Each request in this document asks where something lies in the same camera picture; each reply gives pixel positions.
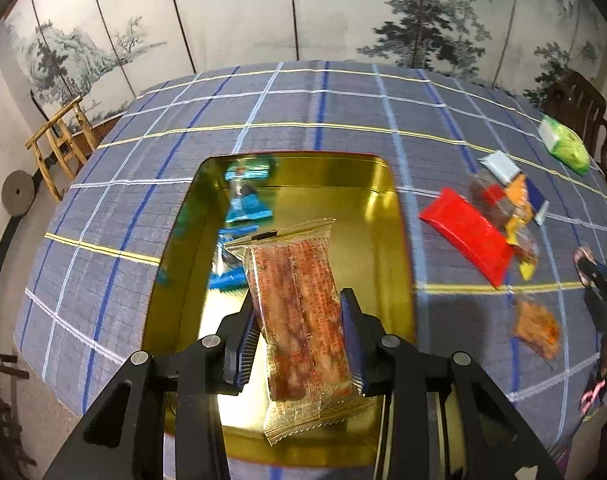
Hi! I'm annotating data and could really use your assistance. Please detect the red snack packet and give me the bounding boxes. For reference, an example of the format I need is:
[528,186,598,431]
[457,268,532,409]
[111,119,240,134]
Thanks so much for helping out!
[418,188,514,288]

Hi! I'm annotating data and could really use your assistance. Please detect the orange snack pouch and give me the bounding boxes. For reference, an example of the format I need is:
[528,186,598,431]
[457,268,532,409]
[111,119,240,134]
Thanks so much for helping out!
[504,174,533,223]

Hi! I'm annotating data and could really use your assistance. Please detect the green tissue pack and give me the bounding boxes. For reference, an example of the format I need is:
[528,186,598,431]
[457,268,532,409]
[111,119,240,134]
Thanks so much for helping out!
[538,115,591,176]

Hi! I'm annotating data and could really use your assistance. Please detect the bamboo chair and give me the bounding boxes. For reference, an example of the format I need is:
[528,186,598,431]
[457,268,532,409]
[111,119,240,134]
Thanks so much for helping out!
[26,96,99,203]

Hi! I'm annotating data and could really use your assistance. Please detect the round millstone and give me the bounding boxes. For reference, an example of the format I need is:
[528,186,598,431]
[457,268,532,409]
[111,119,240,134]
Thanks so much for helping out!
[0,170,35,218]

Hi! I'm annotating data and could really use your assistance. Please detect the long peanut brittle packet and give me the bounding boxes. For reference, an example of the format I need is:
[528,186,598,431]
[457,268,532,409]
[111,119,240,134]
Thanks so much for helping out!
[225,218,375,445]

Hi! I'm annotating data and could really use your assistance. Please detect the white and blue packet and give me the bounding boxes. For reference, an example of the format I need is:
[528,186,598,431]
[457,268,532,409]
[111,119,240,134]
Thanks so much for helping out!
[479,151,550,226]

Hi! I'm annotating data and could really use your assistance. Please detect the blue plaid tablecloth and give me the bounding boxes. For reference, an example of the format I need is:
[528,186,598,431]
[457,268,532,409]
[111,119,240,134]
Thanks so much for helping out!
[14,62,607,448]

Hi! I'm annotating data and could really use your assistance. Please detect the yellow pastry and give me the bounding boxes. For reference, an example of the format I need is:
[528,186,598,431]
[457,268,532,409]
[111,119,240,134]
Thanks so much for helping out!
[506,224,539,282]

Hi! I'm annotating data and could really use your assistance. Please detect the blue candy wrapper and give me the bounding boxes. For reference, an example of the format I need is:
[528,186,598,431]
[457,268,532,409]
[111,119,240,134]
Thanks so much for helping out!
[208,224,259,292]
[224,159,273,223]

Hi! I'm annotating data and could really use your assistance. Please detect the pink candy block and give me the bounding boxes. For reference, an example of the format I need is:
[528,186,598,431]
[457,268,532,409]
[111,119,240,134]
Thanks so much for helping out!
[573,246,596,287]

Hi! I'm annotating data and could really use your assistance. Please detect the orange fried twist snack bag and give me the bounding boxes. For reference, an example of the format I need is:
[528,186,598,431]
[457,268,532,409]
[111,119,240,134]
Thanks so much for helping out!
[513,296,561,361]

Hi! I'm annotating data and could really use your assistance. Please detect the painted folding screen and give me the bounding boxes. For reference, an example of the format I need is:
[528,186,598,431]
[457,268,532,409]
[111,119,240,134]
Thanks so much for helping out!
[0,0,607,122]

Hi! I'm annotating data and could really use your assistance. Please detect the gold and maroon tin box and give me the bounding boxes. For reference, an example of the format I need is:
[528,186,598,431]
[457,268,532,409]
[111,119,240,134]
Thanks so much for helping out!
[143,152,416,468]

